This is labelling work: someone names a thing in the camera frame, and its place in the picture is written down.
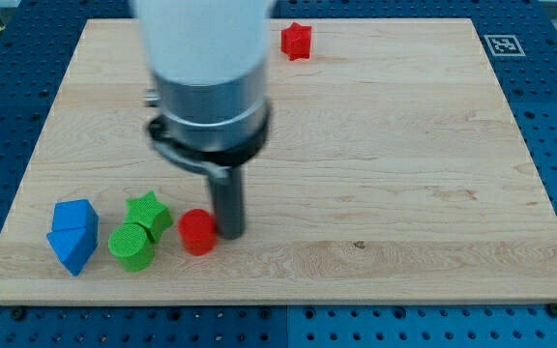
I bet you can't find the green cylinder block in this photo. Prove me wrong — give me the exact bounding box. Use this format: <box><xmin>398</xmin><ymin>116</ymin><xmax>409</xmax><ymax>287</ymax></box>
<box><xmin>107</xmin><ymin>224</ymin><xmax>155</xmax><ymax>273</ymax></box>

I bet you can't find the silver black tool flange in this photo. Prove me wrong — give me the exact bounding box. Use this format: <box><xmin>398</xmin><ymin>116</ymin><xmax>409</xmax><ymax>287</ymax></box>
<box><xmin>147</xmin><ymin>62</ymin><xmax>271</xmax><ymax>178</ymax></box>

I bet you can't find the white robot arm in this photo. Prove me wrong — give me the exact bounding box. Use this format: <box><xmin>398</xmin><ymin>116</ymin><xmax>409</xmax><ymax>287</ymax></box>
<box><xmin>131</xmin><ymin>0</ymin><xmax>275</xmax><ymax>240</ymax></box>

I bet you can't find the green star block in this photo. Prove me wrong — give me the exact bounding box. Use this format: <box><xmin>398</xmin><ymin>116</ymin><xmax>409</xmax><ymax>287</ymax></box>
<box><xmin>124</xmin><ymin>190</ymin><xmax>173</xmax><ymax>243</ymax></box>

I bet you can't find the red cylinder block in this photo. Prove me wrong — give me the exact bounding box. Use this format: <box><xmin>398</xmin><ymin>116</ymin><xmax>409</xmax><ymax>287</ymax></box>
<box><xmin>177</xmin><ymin>209</ymin><xmax>217</xmax><ymax>256</ymax></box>

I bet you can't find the blue cube block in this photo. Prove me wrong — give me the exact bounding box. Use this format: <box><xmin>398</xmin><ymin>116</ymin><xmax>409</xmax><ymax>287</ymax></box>
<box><xmin>51</xmin><ymin>199</ymin><xmax>99</xmax><ymax>236</ymax></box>

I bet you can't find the white fiducial marker tag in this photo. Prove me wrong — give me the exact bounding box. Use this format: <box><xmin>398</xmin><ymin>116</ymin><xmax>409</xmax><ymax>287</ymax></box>
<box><xmin>484</xmin><ymin>34</ymin><xmax>525</xmax><ymax>57</ymax></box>

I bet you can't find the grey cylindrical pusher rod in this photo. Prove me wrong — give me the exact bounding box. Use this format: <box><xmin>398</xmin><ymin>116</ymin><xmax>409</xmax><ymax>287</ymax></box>
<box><xmin>207</xmin><ymin>167</ymin><xmax>246</xmax><ymax>240</ymax></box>

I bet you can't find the red star block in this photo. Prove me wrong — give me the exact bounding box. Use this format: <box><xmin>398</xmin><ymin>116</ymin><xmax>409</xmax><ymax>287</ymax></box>
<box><xmin>280</xmin><ymin>22</ymin><xmax>312</xmax><ymax>61</ymax></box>

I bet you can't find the blue triangular block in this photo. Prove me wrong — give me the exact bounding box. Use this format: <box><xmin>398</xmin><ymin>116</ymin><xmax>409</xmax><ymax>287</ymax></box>
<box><xmin>46</xmin><ymin>228</ymin><xmax>98</xmax><ymax>276</ymax></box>

